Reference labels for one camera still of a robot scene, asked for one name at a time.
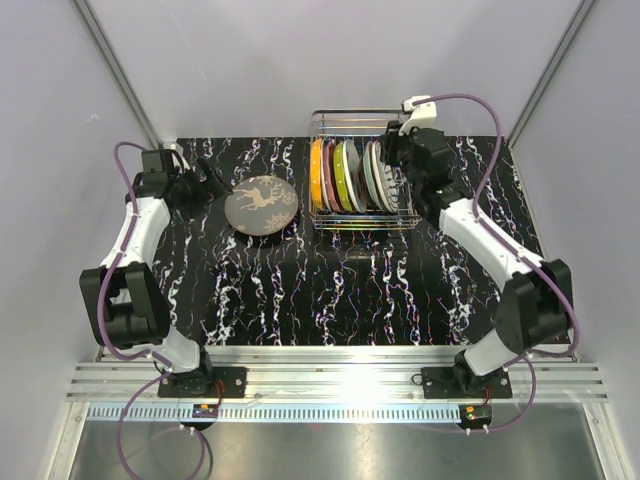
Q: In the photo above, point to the aluminium frame post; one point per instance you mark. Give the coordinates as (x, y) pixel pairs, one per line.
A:
(560, 53)
(106, 51)

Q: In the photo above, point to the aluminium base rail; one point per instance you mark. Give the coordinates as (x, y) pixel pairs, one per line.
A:
(341, 374)

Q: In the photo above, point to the grey reindeer snowflake plate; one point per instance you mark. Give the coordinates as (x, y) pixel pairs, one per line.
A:
(261, 205)

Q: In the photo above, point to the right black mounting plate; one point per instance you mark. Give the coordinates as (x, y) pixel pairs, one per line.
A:
(456, 383)

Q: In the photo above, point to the red floral plate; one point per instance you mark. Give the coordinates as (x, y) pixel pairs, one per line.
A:
(364, 188)

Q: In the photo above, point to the black mounting plate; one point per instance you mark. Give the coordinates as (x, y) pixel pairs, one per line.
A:
(456, 383)
(221, 381)

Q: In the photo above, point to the mint green floral plate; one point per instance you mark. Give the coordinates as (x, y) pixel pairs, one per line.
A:
(369, 178)

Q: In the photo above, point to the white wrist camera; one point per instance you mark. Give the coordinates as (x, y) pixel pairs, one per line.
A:
(180, 161)
(421, 113)

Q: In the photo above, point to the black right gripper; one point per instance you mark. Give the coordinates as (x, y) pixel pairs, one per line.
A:
(392, 140)

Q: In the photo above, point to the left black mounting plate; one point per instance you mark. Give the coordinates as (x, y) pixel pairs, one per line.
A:
(221, 381)

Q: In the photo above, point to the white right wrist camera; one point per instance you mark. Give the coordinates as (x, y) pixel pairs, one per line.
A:
(421, 113)

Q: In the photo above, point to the pink polka dot plate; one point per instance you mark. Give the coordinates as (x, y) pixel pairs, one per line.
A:
(327, 157)

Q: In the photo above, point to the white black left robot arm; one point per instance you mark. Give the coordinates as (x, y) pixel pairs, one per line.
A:
(128, 313)

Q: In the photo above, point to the white blue striped plate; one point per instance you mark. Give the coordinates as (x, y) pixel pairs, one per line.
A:
(385, 180)

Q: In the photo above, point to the white watermelon pattern plate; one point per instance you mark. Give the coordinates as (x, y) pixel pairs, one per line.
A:
(354, 185)

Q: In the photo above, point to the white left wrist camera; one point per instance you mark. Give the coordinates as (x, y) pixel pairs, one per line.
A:
(180, 161)

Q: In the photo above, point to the white slotted cable duct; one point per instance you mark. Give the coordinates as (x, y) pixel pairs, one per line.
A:
(277, 413)

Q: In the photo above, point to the left aluminium frame post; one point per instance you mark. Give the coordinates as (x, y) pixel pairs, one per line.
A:
(106, 51)

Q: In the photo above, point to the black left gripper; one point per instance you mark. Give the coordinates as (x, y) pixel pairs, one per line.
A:
(209, 189)

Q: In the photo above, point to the right aluminium frame post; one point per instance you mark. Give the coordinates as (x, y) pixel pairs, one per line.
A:
(560, 53)

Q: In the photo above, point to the lime green polka dot plate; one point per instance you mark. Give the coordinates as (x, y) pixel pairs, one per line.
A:
(341, 174)

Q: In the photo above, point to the metal wire dish rack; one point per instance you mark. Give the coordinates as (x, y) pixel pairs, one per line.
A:
(361, 126)

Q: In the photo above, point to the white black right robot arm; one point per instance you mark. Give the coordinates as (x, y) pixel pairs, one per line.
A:
(536, 301)

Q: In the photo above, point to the yellow polka dot plate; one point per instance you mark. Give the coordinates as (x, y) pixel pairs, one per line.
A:
(315, 171)

